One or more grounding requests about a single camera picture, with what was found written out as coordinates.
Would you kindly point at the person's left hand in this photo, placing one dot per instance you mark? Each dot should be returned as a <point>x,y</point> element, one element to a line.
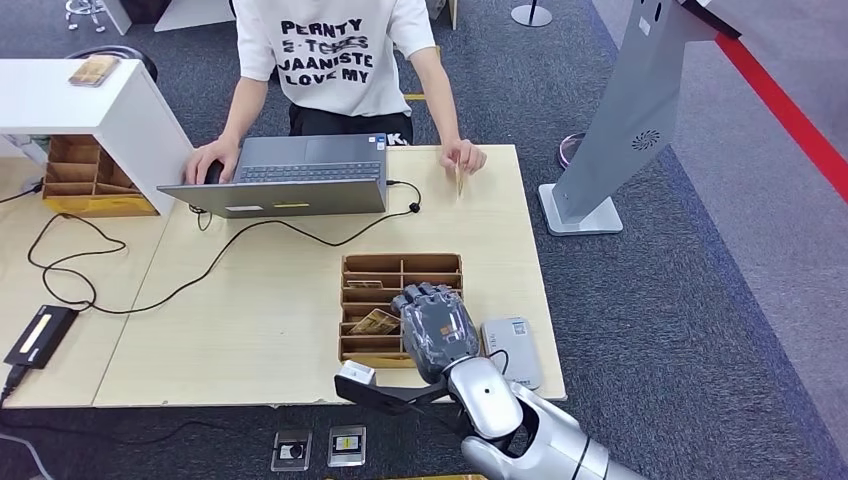
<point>464,154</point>

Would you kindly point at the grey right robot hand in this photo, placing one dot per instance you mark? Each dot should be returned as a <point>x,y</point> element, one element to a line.
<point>437,331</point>

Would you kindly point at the person's right hand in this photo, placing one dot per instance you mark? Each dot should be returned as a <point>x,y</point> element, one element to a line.
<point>212,152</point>

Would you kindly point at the gold ID card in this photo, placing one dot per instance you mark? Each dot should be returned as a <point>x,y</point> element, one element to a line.
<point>459,183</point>

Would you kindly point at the person's left forearm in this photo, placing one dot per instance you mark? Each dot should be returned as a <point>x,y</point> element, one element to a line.
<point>437,99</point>

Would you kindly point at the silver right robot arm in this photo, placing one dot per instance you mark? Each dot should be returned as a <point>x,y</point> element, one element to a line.
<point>490,404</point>

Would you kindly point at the person's right forearm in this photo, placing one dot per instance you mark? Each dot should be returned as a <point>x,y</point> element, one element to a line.
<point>244,109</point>

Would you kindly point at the gold card lying slanted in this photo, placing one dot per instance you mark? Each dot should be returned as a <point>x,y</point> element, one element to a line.
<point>374,322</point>

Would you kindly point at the grey card reader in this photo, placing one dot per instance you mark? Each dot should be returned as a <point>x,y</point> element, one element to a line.
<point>520,344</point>

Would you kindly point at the small card in slot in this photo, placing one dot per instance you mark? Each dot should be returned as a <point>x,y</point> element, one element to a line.
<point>363,284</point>

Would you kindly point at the brown cardboard card organizer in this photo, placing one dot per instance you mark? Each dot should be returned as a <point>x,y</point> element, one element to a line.
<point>73,175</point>
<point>371,265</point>

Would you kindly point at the person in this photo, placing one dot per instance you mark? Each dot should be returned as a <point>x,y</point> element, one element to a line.
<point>331,66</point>

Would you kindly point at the black reader box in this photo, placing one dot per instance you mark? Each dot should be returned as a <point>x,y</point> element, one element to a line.
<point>40,336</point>

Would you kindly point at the yellow floor tape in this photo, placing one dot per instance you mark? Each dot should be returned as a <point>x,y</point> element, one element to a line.
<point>414,97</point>

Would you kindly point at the white shelf unit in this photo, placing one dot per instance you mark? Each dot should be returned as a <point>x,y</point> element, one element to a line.
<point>132,126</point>

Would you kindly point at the grey laptop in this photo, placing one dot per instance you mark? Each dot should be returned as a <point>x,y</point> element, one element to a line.
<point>285,199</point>

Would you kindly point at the round ringed base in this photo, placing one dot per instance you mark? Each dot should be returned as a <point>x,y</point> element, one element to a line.
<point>567,151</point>

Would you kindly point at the black round stool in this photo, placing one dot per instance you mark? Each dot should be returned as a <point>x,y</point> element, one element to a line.
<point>147,63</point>

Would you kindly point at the stack of gold cards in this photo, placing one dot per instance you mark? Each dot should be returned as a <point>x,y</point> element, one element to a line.
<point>94,70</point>

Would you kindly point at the yellow strip object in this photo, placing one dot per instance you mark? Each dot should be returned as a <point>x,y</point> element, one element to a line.
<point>444,476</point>

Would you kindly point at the floor socket with label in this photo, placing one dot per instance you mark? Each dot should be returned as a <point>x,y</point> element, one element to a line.
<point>347,446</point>

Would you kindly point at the grey stanchion base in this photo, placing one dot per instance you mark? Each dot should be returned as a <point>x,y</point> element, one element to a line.
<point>532,16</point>

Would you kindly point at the white furniture panel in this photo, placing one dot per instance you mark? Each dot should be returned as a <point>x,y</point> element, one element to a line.
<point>119,16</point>

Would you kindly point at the grey kiosk stand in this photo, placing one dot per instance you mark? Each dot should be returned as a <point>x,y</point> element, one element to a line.
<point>629,119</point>

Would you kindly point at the floor socket with round plug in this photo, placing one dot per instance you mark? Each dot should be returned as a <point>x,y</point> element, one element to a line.
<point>291,452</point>

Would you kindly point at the chrome chair base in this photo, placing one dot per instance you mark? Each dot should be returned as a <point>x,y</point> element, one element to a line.
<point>86,10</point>

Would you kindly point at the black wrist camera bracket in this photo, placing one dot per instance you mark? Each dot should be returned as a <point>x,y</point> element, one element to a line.
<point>384,397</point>

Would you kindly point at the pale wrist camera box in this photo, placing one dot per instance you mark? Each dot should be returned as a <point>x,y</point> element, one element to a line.
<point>358,373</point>

